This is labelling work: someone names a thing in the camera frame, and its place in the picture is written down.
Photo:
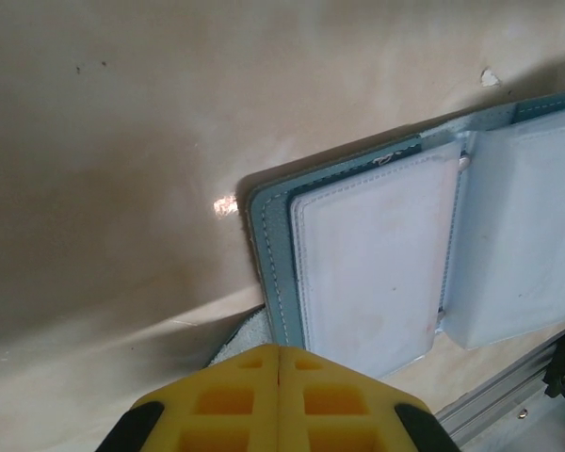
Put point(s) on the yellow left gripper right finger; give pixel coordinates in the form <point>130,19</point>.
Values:
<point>339,414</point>

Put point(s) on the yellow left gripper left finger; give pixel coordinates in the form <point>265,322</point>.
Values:
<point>226,414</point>

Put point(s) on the teal leather card holder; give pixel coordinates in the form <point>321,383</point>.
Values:
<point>273,245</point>

